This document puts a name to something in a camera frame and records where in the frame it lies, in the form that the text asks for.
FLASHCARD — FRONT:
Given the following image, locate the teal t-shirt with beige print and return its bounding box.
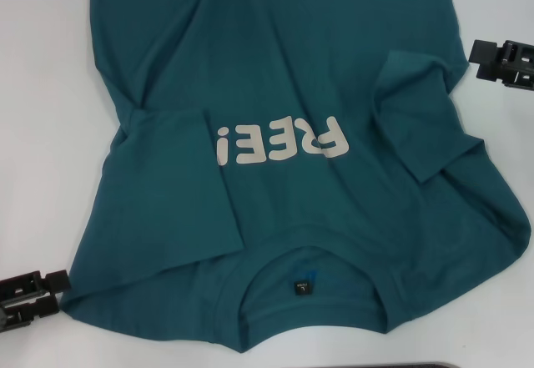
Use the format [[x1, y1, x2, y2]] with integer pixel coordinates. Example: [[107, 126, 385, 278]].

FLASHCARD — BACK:
[[58, 0, 534, 343]]

